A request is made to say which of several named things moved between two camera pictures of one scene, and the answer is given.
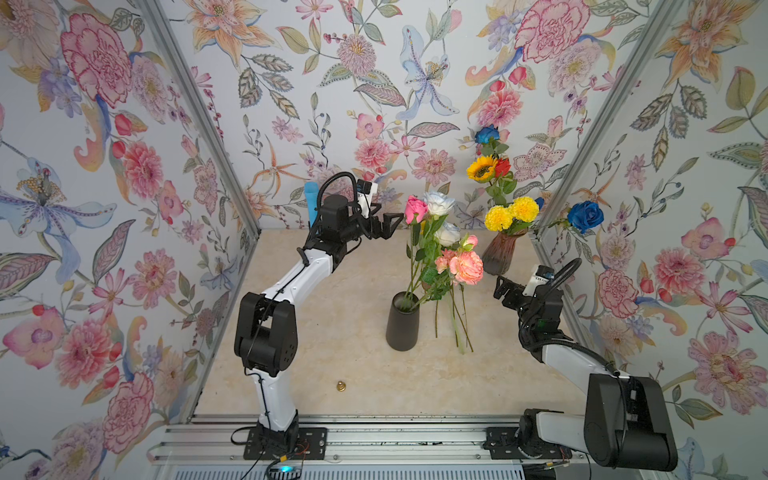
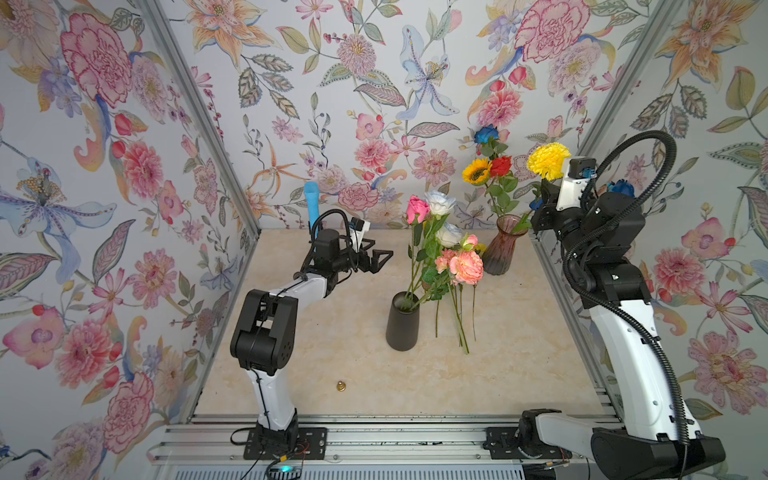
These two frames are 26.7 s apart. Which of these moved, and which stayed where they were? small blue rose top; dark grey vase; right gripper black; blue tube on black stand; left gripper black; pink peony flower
Moved: left gripper black; right gripper black
Stayed: pink peony flower; small blue rose top; blue tube on black stand; dark grey vase
